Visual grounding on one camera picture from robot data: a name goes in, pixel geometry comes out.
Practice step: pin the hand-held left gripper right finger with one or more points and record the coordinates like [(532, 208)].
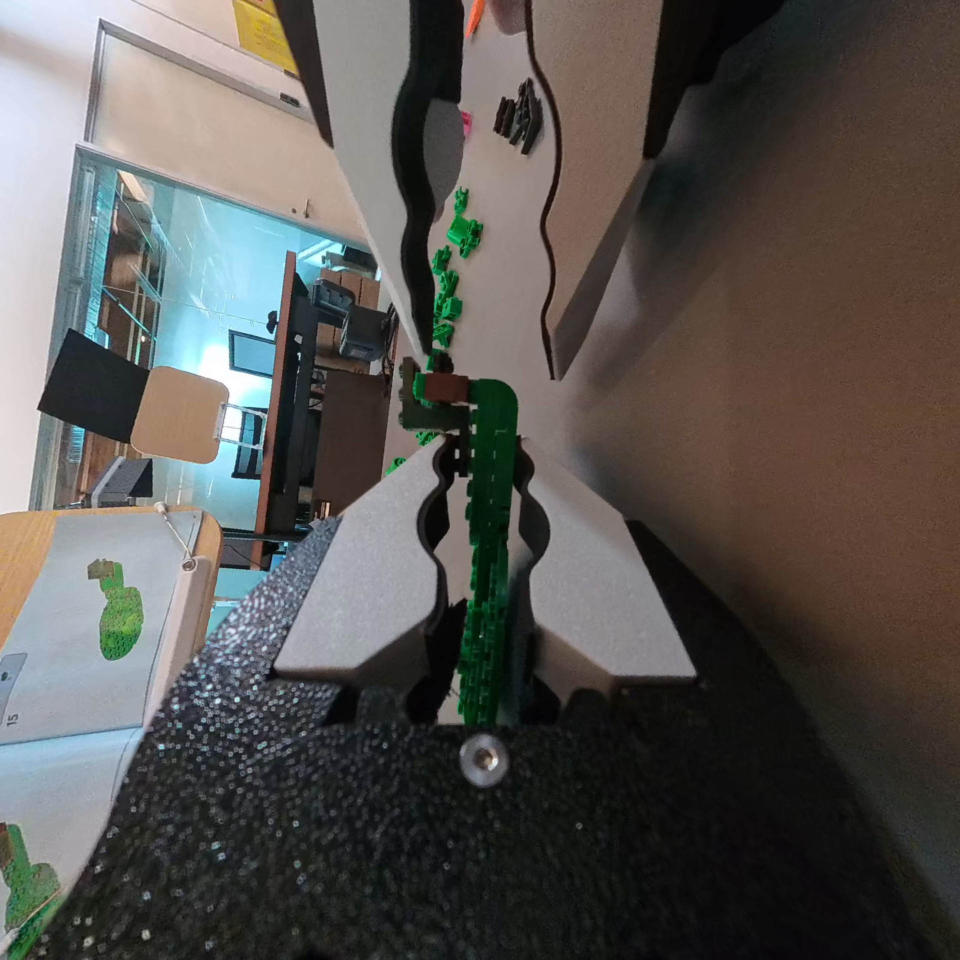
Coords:
[(607, 600)]

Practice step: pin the black studio light panel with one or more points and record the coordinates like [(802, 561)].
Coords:
[(124, 480)]

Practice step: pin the dark brown wedge brick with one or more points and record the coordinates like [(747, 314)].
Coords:
[(525, 139), (531, 105)]

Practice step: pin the dark green brick assembly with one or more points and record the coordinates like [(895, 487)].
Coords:
[(412, 412)]

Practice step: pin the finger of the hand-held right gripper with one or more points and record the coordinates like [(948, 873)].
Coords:
[(600, 112), (360, 90)]

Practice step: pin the pile of green bricks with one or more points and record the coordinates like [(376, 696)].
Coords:
[(465, 232)]

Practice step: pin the black monitor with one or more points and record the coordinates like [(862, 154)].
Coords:
[(251, 352)]

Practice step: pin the black light flag panel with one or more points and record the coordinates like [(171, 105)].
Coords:
[(94, 386)]

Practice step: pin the orange brick separator tool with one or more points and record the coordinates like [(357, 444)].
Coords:
[(474, 15)]

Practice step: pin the wood edged office desk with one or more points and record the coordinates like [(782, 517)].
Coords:
[(276, 390)]

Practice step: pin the light blue instruction booklet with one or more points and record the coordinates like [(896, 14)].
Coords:
[(75, 675)]

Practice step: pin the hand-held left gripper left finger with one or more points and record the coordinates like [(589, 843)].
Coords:
[(360, 600)]

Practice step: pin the dark grey battery charger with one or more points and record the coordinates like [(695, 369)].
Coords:
[(364, 330)]

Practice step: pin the green brick model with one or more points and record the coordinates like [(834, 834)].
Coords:
[(491, 525)]

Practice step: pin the yellow wall sign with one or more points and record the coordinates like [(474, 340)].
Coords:
[(262, 34)]

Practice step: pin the white door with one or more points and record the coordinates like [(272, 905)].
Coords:
[(187, 97)]

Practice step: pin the dark brown small brick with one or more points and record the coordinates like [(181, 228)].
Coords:
[(502, 116), (516, 112)]

